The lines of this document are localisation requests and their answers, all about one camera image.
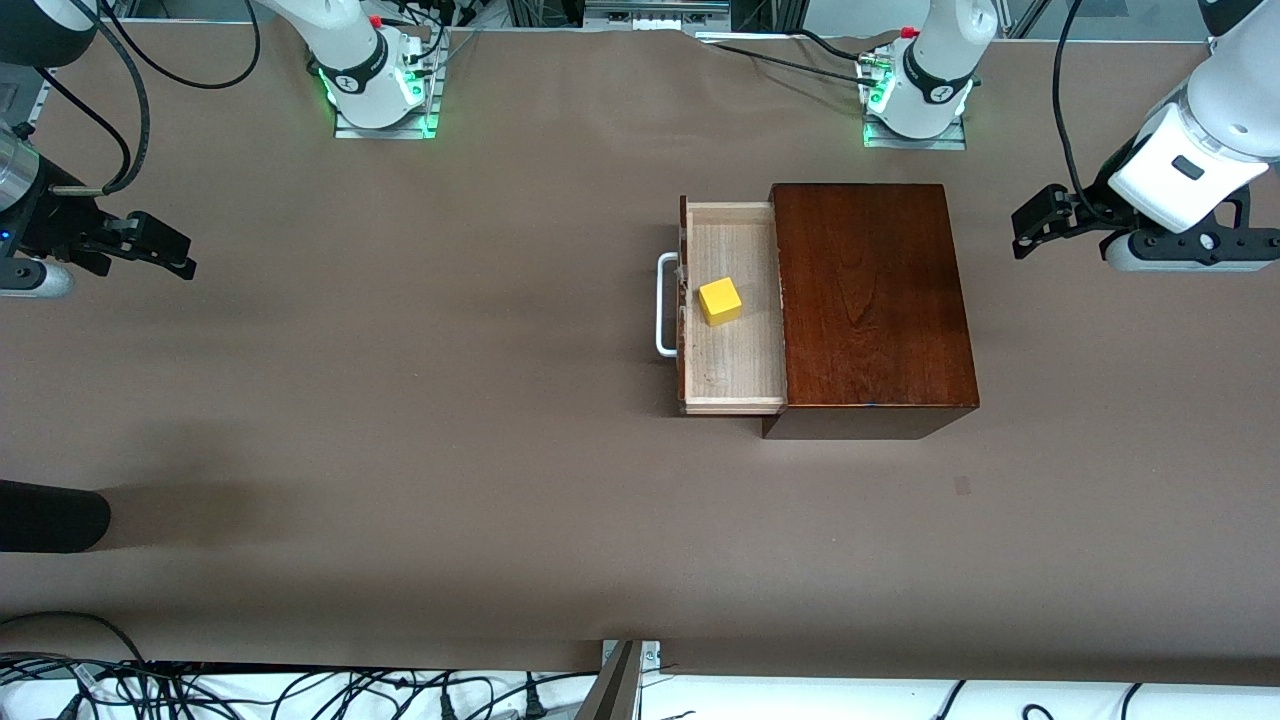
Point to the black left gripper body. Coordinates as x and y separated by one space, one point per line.
1083 212

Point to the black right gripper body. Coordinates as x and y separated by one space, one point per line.
52 221

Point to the yellow block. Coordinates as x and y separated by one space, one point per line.
720 300

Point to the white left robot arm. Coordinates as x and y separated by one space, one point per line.
935 80

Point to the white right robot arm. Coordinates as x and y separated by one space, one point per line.
365 70

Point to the dark brown wooden drawer case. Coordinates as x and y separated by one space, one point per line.
880 300

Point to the black ribbed cylinder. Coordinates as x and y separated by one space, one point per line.
50 515

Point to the brown table cover sheet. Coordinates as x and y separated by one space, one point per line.
400 400

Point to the black power plug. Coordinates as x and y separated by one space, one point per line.
534 706
447 708

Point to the aluminium table edge rail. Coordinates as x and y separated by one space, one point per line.
36 108

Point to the silver corner bracket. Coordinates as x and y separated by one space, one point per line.
652 655

